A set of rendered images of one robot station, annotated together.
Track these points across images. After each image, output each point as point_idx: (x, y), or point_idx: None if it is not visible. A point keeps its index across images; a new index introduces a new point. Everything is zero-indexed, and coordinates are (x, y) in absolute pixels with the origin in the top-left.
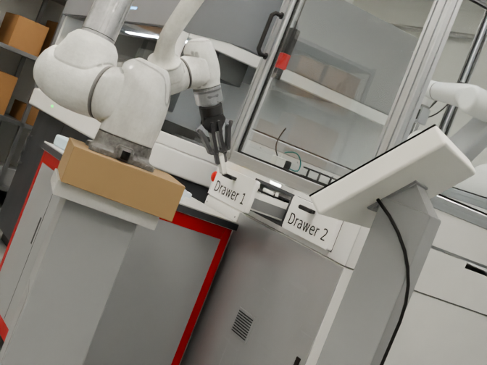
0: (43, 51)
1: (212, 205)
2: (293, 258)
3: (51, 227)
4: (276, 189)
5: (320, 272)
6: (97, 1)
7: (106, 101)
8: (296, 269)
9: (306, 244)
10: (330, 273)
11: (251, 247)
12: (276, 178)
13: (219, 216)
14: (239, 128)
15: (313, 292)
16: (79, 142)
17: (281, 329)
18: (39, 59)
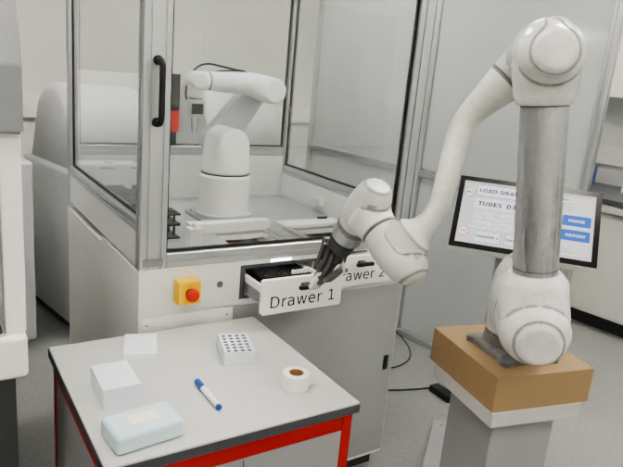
0: (563, 329)
1: (165, 323)
2: (345, 303)
3: (513, 449)
4: (286, 263)
5: (381, 296)
6: (560, 236)
7: None
8: (353, 308)
9: (355, 286)
10: (392, 292)
11: (278, 323)
12: (281, 254)
13: (264, 325)
14: (158, 225)
15: (380, 312)
16: (516, 371)
17: (358, 352)
18: (567, 339)
